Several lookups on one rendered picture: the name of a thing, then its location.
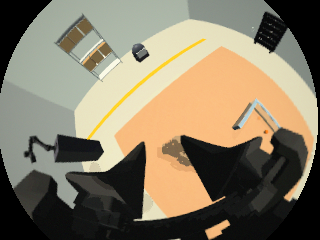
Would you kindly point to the blue wall top trim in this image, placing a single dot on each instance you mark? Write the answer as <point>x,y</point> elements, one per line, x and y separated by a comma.
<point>242,122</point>

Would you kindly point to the low clear corner walls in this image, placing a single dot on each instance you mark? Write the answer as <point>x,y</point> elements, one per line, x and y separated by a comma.
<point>263,114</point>

